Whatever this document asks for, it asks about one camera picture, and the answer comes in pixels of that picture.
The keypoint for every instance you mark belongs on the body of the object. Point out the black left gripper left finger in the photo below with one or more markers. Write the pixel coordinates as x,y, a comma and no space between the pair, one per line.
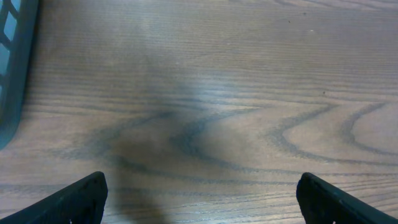
79,203

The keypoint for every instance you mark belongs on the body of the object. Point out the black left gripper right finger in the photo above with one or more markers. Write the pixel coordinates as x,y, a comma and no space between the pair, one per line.
321,202

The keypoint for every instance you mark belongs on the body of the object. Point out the grey plastic mesh basket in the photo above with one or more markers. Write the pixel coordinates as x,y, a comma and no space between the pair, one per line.
18,18

